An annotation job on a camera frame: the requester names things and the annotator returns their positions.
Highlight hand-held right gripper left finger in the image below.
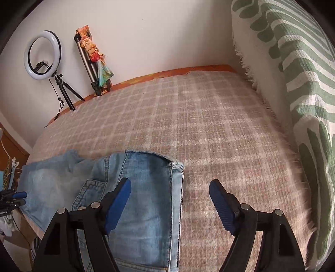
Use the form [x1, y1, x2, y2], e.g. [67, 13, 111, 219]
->
[33, 178, 132, 272]

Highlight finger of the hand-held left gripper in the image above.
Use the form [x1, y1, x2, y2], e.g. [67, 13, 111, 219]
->
[0, 199, 26, 208]
[0, 191, 28, 200]

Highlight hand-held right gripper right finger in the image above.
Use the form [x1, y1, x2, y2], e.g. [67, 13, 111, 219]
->
[209, 179, 307, 272]

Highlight light blue denim pants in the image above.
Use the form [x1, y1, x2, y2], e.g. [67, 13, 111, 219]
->
[17, 150, 185, 272]

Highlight brown wooden cabinet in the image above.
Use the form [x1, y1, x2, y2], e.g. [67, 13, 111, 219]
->
[0, 122, 30, 183]

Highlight beige plaid blanket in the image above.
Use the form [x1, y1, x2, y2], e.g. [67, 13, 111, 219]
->
[26, 71, 318, 272]

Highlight small black tripod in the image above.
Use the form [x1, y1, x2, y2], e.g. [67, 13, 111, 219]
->
[49, 74, 86, 112]

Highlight silver tripod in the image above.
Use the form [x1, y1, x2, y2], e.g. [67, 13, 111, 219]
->
[74, 35, 111, 97]

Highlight folded tripod with colourful cloth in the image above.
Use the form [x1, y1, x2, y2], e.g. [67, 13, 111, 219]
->
[76, 25, 115, 88]

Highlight green white patterned blanket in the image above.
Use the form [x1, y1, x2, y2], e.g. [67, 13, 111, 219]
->
[231, 0, 335, 272]

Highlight black ring light cable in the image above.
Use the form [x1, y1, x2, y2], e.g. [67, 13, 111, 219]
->
[43, 77, 66, 128]

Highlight white ring light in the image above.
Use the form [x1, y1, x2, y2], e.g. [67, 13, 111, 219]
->
[23, 30, 62, 80]

